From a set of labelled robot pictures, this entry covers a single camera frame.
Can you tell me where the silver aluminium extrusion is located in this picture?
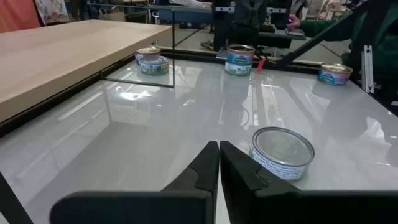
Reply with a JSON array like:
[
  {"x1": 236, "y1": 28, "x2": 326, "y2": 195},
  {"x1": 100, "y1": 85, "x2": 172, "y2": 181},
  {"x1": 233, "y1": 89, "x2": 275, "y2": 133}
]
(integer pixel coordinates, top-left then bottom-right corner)
[{"x1": 360, "y1": 45, "x2": 376, "y2": 94}]

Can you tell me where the wooden shelf with black frame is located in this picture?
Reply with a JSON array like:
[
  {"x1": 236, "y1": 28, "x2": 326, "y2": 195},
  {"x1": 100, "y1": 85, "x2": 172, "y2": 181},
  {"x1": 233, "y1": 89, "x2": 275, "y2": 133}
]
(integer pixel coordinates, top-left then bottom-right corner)
[{"x1": 0, "y1": 2, "x2": 175, "y2": 138}]

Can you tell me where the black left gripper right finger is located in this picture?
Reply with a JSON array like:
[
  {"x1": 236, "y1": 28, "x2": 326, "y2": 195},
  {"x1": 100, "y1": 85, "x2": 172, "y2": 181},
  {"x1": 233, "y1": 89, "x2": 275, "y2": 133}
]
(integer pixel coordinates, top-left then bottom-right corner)
[{"x1": 219, "y1": 140, "x2": 398, "y2": 224}]

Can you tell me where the gold lid blue label can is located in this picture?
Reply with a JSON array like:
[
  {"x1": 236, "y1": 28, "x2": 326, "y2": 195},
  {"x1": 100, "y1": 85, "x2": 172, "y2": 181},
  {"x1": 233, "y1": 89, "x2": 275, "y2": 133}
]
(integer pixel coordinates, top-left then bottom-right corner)
[
  {"x1": 135, "y1": 46, "x2": 162, "y2": 65},
  {"x1": 318, "y1": 63, "x2": 354, "y2": 86},
  {"x1": 226, "y1": 44, "x2": 256, "y2": 66}
]

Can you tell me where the person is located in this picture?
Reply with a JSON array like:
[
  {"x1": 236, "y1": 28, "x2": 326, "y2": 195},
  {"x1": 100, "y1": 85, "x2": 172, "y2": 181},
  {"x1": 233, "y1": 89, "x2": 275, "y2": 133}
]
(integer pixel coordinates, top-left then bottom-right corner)
[{"x1": 287, "y1": 0, "x2": 398, "y2": 94}]

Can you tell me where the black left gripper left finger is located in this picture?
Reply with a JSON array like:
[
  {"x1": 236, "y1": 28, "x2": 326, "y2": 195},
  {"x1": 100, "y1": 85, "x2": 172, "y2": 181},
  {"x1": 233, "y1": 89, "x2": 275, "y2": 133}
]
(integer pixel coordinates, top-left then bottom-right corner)
[{"x1": 49, "y1": 140, "x2": 220, "y2": 224}]

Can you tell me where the silver lid green label can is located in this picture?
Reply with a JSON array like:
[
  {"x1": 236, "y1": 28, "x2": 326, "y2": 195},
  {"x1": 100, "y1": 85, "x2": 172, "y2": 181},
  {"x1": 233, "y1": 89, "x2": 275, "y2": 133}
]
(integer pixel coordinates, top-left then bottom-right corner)
[
  {"x1": 139, "y1": 55, "x2": 170, "y2": 76},
  {"x1": 249, "y1": 126, "x2": 315, "y2": 182}
]

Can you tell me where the office desk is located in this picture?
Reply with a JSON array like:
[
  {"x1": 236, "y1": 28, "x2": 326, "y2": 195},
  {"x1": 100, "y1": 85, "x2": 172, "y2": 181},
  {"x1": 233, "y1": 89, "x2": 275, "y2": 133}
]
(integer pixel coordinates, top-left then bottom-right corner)
[{"x1": 257, "y1": 29, "x2": 307, "y2": 49}]

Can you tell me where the smartphone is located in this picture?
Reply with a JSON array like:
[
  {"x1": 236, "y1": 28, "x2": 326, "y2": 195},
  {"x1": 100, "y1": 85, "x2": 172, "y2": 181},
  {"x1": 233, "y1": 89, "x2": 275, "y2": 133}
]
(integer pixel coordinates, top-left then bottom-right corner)
[{"x1": 285, "y1": 27, "x2": 305, "y2": 37}]

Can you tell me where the floral print cloth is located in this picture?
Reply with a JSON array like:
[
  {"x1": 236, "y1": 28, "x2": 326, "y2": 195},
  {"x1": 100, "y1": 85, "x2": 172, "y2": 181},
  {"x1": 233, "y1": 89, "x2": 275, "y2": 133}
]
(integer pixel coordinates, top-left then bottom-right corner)
[{"x1": 34, "y1": 0, "x2": 70, "y2": 26}]

